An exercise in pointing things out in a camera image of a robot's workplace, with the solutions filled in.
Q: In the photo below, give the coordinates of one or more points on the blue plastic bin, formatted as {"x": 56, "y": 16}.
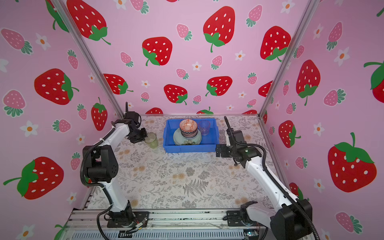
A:
{"x": 208, "y": 143}

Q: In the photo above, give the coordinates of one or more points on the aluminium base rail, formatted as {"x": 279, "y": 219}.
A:
{"x": 169, "y": 224}

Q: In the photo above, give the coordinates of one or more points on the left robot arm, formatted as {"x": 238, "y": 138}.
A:
{"x": 99, "y": 166}

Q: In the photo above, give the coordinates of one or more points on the pink glass cup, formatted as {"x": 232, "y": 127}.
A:
{"x": 204, "y": 127}

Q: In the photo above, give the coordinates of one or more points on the green flower plate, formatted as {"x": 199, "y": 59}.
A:
{"x": 180, "y": 140}

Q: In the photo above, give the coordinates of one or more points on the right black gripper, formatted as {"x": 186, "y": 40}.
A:
{"x": 222, "y": 152}

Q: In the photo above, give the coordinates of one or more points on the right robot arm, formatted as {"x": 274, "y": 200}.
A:
{"x": 292, "y": 217}

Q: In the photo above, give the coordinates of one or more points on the green glass cup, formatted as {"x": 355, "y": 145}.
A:
{"x": 151, "y": 140}

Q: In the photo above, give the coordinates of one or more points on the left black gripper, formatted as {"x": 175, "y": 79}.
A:
{"x": 144, "y": 135}

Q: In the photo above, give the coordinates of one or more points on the red pattern bowl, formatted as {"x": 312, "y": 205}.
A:
{"x": 188, "y": 126}

